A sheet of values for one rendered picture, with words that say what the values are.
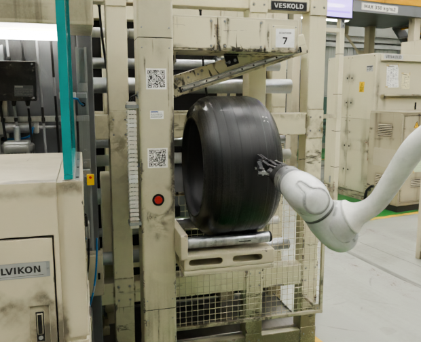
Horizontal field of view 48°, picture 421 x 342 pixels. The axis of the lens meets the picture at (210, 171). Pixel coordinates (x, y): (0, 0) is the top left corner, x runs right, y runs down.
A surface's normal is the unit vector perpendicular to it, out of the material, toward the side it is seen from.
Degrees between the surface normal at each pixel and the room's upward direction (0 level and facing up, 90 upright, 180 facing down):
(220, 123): 50
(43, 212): 90
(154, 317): 90
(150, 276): 90
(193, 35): 90
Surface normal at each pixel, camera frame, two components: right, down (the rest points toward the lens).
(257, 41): 0.26, 0.15
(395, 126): -0.91, 0.07
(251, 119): 0.19, -0.57
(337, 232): -0.08, 0.51
